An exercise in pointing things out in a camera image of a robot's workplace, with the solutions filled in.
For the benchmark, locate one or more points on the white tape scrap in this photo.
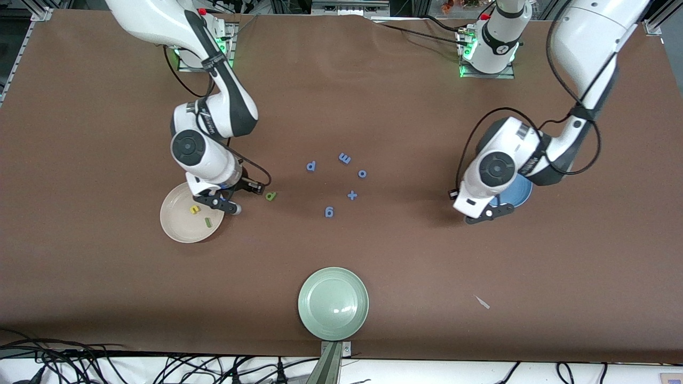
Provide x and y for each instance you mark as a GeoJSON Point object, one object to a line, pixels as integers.
{"type": "Point", "coordinates": [482, 302]}

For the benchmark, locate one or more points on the pale green round plate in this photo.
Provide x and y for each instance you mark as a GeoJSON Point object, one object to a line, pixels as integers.
{"type": "Point", "coordinates": [333, 304]}

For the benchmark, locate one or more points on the grey metal camera stand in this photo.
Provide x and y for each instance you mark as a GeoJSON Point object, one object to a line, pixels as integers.
{"type": "Point", "coordinates": [331, 368]}

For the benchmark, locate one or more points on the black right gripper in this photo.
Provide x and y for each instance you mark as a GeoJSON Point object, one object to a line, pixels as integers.
{"type": "Point", "coordinates": [244, 184]}

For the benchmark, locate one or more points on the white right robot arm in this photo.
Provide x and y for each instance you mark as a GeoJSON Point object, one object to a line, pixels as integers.
{"type": "Point", "coordinates": [149, 16]}

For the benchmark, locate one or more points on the blue round plate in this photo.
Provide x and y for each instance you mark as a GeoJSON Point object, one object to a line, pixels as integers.
{"type": "Point", "coordinates": [520, 194]}

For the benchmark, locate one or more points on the green foam letter p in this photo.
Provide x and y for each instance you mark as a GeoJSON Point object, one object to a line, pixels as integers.
{"type": "Point", "coordinates": [271, 196]}

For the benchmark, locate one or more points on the blue foam letter g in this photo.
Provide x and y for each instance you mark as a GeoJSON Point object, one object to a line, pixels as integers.
{"type": "Point", "coordinates": [329, 212]}

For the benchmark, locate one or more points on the aluminium table frame rail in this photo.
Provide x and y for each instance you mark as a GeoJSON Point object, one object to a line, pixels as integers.
{"type": "Point", "coordinates": [24, 53]}
{"type": "Point", "coordinates": [652, 26]}

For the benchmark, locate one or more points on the grey equipment box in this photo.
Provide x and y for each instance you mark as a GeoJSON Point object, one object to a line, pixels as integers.
{"type": "Point", "coordinates": [349, 7]}

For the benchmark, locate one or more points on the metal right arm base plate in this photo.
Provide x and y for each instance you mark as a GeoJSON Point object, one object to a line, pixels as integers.
{"type": "Point", "coordinates": [187, 68]}

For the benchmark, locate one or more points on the beige round plate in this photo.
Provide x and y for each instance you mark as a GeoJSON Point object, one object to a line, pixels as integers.
{"type": "Point", "coordinates": [181, 224]}

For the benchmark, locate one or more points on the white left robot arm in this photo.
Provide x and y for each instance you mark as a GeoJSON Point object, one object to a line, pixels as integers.
{"type": "Point", "coordinates": [587, 32]}

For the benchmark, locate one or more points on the blue foam letter m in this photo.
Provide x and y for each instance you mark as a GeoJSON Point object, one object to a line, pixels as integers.
{"type": "Point", "coordinates": [344, 158]}

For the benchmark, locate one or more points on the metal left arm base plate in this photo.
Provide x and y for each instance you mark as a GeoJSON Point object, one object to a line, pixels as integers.
{"type": "Point", "coordinates": [483, 76]}

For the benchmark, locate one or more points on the brown paper table cover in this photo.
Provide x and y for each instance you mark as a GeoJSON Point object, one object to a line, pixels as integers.
{"type": "Point", "coordinates": [373, 106]}

